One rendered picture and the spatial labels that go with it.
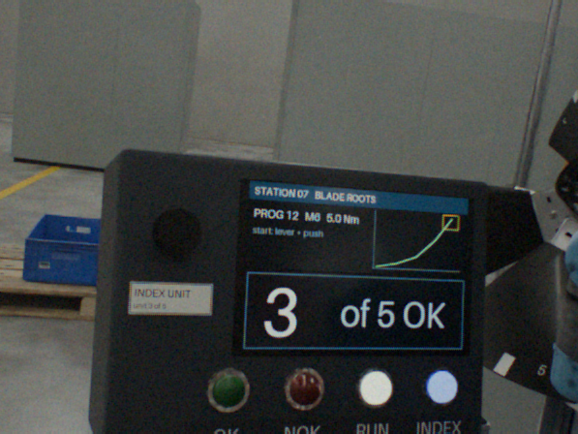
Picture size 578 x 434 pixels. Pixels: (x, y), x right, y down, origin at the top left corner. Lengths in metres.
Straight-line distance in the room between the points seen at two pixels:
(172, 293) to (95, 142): 7.77
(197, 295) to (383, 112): 6.14
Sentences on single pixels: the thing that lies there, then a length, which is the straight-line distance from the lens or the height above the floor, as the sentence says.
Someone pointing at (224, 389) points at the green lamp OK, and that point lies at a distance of 0.45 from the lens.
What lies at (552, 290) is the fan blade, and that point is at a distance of 1.17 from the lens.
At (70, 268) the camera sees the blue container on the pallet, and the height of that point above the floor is 0.23.
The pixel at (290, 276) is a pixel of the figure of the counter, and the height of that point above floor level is 1.18.
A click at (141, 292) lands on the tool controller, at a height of 1.17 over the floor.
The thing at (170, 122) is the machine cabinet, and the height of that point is 0.65.
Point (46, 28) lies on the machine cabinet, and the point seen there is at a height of 1.45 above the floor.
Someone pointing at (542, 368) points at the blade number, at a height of 0.95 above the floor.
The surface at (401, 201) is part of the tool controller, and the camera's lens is 0.50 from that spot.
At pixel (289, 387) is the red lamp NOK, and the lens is 0.47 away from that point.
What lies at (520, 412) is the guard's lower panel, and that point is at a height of 0.32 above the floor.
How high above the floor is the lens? 1.31
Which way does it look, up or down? 11 degrees down
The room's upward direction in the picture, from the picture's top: 8 degrees clockwise
